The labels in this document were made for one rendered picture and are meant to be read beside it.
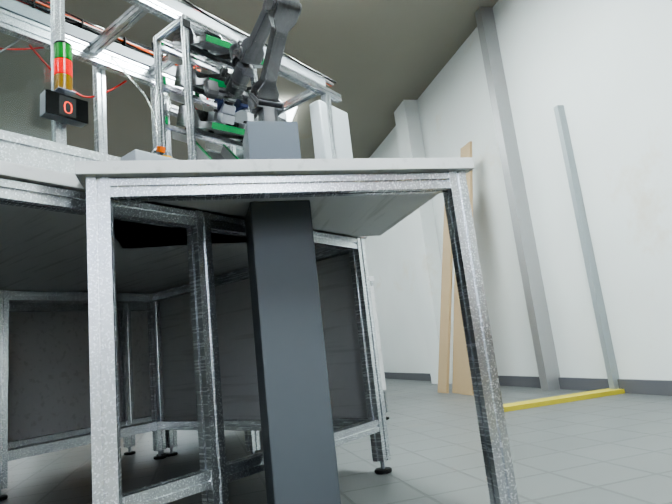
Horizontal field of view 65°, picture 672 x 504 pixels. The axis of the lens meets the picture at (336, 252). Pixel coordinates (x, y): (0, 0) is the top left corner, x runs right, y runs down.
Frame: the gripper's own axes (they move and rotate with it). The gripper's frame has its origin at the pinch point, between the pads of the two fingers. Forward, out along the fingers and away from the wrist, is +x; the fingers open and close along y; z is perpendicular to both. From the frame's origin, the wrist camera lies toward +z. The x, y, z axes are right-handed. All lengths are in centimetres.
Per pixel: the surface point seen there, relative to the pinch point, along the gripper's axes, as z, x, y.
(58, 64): 2, 2, 51
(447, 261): 54, 162, -260
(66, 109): -11.5, 5.5, 48.0
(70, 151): -44, -15, 48
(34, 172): -58, -22, 55
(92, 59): 101, 81, 33
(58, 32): 15, 1, 52
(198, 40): 25.1, -3.3, 9.0
